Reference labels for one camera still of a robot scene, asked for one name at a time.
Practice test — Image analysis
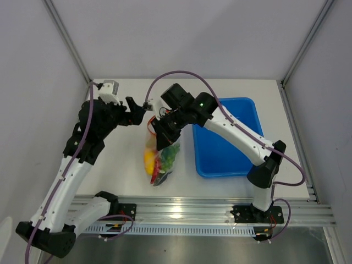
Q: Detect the aluminium frame rail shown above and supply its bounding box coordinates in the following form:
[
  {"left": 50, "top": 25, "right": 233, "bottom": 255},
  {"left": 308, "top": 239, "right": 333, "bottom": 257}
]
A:
[{"left": 119, "top": 196, "right": 337, "bottom": 227}]

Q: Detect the green grape bunch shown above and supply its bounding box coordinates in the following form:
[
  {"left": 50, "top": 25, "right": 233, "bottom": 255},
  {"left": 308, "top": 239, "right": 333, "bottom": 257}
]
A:
[{"left": 160, "top": 143, "right": 180, "bottom": 172}]

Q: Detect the white slotted cable duct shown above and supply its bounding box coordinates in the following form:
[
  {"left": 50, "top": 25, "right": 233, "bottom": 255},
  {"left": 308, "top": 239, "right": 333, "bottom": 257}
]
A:
[{"left": 83, "top": 223, "right": 255, "bottom": 237}]

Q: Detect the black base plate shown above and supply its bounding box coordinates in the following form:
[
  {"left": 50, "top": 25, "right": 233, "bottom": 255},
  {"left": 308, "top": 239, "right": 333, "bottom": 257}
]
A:
[
  {"left": 230, "top": 205, "right": 284, "bottom": 224},
  {"left": 108, "top": 203, "right": 137, "bottom": 222}
]

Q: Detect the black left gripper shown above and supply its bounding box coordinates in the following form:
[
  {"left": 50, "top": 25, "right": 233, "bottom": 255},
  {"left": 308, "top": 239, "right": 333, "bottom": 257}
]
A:
[{"left": 98, "top": 96, "right": 145, "bottom": 139}]

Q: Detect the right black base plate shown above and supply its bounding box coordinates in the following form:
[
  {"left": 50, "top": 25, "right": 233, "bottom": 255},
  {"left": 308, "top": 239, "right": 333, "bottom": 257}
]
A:
[{"left": 230, "top": 205, "right": 284, "bottom": 224}]

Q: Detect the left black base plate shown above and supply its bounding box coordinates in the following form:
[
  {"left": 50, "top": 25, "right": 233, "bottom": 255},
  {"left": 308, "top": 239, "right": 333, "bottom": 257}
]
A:
[{"left": 108, "top": 203, "right": 137, "bottom": 222}]

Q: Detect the right corner frame post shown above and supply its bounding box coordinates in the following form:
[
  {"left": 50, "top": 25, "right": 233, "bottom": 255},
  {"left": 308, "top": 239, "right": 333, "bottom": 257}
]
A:
[{"left": 280, "top": 0, "right": 337, "bottom": 88}]

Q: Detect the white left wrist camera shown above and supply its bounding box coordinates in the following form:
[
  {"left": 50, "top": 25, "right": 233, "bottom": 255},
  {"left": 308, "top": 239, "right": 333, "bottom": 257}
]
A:
[{"left": 97, "top": 80, "right": 121, "bottom": 106}]

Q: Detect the red chili pepper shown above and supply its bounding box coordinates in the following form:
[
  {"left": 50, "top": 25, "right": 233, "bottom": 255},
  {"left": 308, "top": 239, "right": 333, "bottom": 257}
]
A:
[{"left": 150, "top": 158, "right": 162, "bottom": 186}]

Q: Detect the left corner frame post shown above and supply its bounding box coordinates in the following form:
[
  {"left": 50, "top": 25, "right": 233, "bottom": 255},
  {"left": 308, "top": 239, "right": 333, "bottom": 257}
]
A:
[{"left": 42, "top": 0, "right": 91, "bottom": 84}]

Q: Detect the blue plastic bin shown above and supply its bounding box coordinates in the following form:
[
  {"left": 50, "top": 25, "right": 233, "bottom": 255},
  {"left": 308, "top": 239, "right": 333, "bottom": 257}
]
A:
[{"left": 192, "top": 97, "right": 263, "bottom": 179}]

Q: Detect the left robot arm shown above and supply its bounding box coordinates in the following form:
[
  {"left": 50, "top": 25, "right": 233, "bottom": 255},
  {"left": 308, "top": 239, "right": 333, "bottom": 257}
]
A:
[{"left": 15, "top": 97, "right": 145, "bottom": 259}]

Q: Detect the orange yellow bell pepper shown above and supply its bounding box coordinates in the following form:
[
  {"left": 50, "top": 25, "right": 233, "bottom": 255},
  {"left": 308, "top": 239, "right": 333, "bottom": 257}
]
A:
[{"left": 144, "top": 148, "right": 157, "bottom": 175}]

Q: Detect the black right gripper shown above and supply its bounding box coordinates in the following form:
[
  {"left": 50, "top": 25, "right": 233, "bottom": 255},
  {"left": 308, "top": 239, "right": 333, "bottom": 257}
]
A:
[{"left": 151, "top": 108, "right": 188, "bottom": 151}]

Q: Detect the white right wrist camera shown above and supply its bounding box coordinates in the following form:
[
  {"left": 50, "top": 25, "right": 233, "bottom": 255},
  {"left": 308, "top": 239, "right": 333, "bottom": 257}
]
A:
[{"left": 143, "top": 99, "right": 167, "bottom": 120}]

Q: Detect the clear zip top bag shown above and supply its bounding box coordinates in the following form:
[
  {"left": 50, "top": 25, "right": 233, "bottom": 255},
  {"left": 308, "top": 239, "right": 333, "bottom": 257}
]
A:
[{"left": 144, "top": 116, "right": 180, "bottom": 187}]

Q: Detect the corner frame post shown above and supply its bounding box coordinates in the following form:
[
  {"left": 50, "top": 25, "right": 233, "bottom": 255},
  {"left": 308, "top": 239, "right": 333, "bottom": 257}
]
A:
[
  {"left": 280, "top": 0, "right": 337, "bottom": 88},
  {"left": 42, "top": 0, "right": 91, "bottom": 84}
]

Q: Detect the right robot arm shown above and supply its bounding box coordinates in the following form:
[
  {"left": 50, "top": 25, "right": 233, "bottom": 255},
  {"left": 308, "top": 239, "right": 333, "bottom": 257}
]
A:
[{"left": 145, "top": 83, "right": 286, "bottom": 222}]

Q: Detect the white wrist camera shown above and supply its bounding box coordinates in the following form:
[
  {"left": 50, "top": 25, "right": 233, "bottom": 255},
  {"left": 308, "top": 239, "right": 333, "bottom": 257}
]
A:
[
  {"left": 143, "top": 99, "right": 167, "bottom": 120},
  {"left": 97, "top": 80, "right": 121, "bottom": 106}
]

